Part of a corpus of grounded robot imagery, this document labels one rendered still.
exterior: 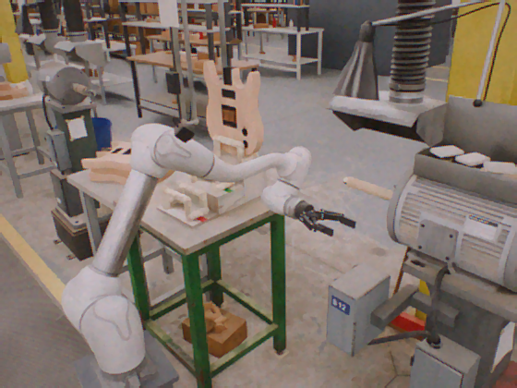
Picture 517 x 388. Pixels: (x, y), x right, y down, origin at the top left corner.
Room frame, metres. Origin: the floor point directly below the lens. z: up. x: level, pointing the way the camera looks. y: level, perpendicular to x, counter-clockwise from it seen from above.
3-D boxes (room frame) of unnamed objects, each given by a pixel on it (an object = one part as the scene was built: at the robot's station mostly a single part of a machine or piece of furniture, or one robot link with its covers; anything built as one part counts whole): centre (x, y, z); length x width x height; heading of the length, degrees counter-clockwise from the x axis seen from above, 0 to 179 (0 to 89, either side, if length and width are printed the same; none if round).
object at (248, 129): (2.05, 0.10, 1.33); 0.35 x 0.04 x 0.40; 44
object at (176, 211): (1.83, 0.33, 0.94); 0.27 x 0.15 x 0.01; 45
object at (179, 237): (1.94, 0.28, 0.55); 0.62 x 0.58 x 0.76; 42
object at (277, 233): (1.90, -0.09, 0.45); 0.05 x 0.05 x 0.90; 42
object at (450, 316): (1.02, -0.49, 1.02); 0.13 x 0.04 x 0.04; 42
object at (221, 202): (1.94, 0.22, 0.98); 0.27 x 0.16 x 0.09; 45
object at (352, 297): (1.00, -0.33, 0.99); 0.24 x 0.21 x 0.26; 42
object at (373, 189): (1.33, -0.37, 1.25); 0.18 x 0.03 x 0.03; 42
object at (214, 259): (2.32, 0.28, 0.45); 0.05 x 0.05 x 0.90; 42
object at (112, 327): (1.16, 0.48, 0.87); 0.18 x 0.16 x 0.22; 43
